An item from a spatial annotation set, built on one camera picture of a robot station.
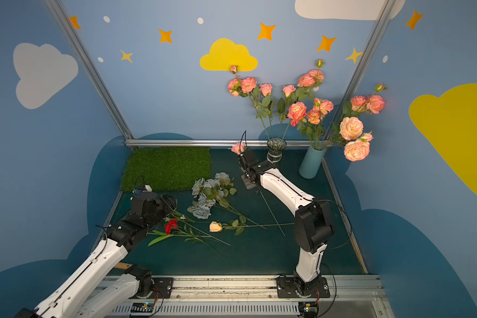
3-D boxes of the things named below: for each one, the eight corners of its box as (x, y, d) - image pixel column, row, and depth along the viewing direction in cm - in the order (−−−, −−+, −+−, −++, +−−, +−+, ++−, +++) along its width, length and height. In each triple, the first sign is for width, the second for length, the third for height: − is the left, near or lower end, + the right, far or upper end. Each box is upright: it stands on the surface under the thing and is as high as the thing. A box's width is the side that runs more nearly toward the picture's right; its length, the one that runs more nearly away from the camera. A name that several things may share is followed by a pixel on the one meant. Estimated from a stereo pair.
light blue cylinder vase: (297, 174, 111) (307, 150, 95) (303, 163, 116) (313, 138, 101) (311, 180, 108) (323, 156, 93) (316, 168, 113) (328, 144, 98)
